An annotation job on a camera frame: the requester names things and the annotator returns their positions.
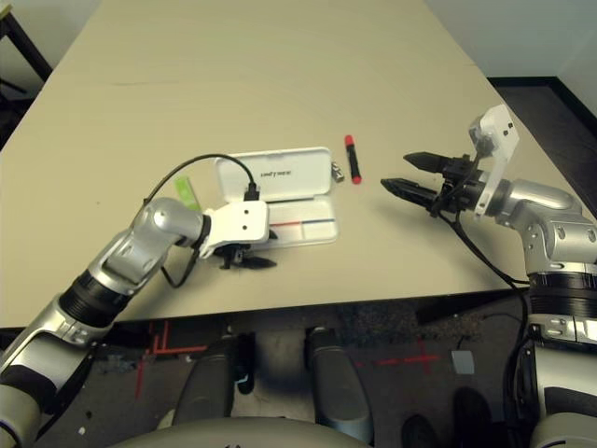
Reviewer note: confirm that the grey paper sheet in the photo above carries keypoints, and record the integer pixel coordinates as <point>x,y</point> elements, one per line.
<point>463,362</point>

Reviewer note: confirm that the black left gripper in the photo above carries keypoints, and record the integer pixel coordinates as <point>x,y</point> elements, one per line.
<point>233,256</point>

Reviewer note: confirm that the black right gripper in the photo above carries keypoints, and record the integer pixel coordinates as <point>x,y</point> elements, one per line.
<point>462,191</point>

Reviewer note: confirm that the grey robot left leg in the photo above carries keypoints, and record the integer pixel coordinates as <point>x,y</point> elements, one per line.
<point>210,378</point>

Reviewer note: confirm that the white plastic pencil case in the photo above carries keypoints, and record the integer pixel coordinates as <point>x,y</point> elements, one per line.
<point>289,172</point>

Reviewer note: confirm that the black tripod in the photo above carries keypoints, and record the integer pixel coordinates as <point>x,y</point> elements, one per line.
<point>11,88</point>

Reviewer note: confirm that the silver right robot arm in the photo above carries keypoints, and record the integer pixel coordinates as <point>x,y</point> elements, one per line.
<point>545,200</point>

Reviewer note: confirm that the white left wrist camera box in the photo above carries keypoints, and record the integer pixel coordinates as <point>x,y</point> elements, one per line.
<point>238,219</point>

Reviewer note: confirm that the grey robot right leg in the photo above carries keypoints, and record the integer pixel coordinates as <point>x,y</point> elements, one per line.
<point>336,378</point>

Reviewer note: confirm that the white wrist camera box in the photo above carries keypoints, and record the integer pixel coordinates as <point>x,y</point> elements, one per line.
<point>501,135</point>
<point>238,219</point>

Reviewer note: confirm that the small silver black clip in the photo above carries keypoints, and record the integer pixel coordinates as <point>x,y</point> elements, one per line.
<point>337,173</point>

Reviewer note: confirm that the black-legged side table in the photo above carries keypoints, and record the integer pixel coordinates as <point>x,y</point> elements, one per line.
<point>25,44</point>

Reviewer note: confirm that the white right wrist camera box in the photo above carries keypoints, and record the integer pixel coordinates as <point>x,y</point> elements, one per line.
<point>501,135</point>

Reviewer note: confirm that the grey robot leg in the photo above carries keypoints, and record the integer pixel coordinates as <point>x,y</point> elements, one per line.
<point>210,378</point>
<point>336,378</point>

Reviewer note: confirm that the green eraser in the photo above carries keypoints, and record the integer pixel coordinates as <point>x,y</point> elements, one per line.
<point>186,193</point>

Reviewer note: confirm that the red and black marker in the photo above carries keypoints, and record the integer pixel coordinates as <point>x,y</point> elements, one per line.
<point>353,161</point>

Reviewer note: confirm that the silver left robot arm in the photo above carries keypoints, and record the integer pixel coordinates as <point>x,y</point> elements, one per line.
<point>154,224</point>

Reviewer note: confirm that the grey robot torso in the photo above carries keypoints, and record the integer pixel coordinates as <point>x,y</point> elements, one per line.
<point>233,434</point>

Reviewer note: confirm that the black shoe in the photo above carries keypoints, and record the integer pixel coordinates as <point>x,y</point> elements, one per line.
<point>472,415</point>
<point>420,431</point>

